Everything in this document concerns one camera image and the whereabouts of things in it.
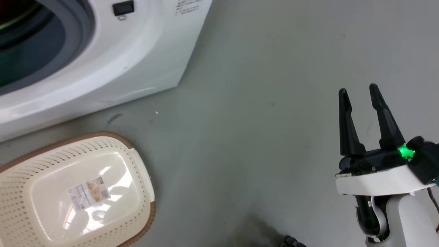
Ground white washing machine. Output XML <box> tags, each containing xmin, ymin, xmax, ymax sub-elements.
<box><xmin>0</xmin><ymin>0</ymin><xmax>213</xmax><ymax>143</ymax></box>

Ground grey rubber door gasket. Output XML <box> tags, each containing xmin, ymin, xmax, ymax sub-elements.
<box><xmin>0</xmin><ymin>0</ymin><xmax>96</xmax><ymax>96</ymax></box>

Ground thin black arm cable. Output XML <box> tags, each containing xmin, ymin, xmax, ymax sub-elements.
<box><xmin>427</xmin><ymin>188</ymin><xmax>439</xmax><ymax>234</ymax></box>

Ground paper sticker with print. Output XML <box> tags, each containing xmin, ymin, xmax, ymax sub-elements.
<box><xmin>68</xmin><ymin>177</ymin><xmax>111</xmax><ymax>211</ymax></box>

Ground black door latch socket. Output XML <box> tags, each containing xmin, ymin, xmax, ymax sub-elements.
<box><xmin>112</xmin><ymin>0</ymin><xmax>135</xmax><ymax>17</ymax></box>

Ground printed washing machine label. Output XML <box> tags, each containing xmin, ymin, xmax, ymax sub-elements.
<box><xmin>174</xmin><ymin>0</ymin><xmax>201</xmax><ymax>16</ymax></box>

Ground cream perforated laundry basket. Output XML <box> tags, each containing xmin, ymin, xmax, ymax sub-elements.
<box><xmin>0</xmin><ymin>132</ymin><xmax>156</xmax><ymax>247</ymax></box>

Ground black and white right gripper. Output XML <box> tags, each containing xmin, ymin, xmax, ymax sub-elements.
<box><xmin>335</xmin><ymin>83</ymin><xmax>436</xmax><ymax>196</ymax></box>

